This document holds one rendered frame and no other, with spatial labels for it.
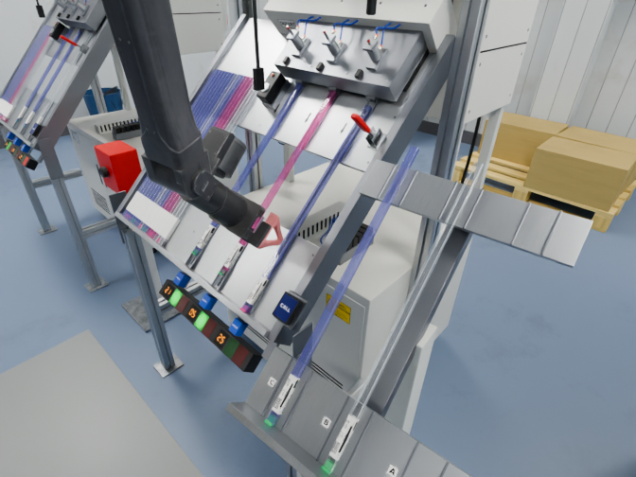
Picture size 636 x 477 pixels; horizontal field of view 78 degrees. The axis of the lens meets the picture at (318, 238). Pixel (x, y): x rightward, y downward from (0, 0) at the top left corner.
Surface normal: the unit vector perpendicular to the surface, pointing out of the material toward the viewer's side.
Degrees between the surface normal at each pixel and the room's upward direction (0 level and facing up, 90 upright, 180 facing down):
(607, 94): 90
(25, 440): 0
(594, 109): 90
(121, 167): 90
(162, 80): 101
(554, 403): 0
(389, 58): 44
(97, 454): 0
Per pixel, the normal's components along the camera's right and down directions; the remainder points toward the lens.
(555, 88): -0.68, 0.39
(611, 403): 0.02, -0.84
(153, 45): 0.86, 0.43
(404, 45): -0.46, -0.34
